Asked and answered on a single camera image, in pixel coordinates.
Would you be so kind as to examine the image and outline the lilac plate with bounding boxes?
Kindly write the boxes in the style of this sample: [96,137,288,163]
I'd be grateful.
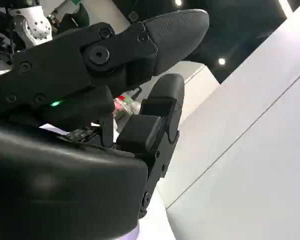
[114,216,141,240]

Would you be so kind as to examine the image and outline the red and green small bottle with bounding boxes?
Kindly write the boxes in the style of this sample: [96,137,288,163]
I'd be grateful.
[114,94,135,117]

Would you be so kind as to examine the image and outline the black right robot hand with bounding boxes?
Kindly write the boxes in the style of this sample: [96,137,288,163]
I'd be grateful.
[0,8,210,240]

